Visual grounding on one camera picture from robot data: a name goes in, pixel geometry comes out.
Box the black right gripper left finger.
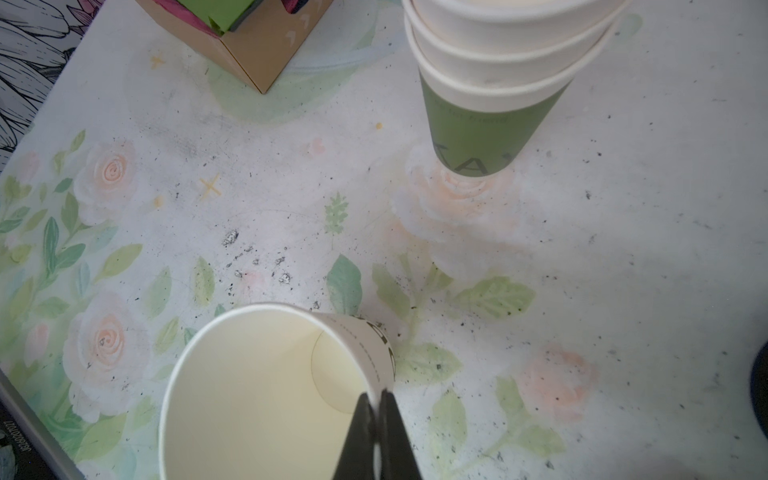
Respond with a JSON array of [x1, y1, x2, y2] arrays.
[[332, 393, 377, 480]]

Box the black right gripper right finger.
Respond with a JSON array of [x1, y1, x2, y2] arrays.
[[377, 390, 422, 480]]

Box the white paper coffee cup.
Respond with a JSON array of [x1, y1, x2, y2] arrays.
[[159, 303, 395, 479]]

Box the stack of black lids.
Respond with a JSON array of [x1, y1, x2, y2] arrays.
[[749, 343, 768, 437]]

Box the stack of paper cups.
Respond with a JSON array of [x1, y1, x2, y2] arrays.
[[403, 1, 629, 177]]

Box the brown cardboard napkin box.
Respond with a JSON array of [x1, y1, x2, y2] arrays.
[[138, 1, 331, 94]]

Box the pink paper napkin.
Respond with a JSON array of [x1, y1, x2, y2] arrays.
[[155, 0, 219, 38]]

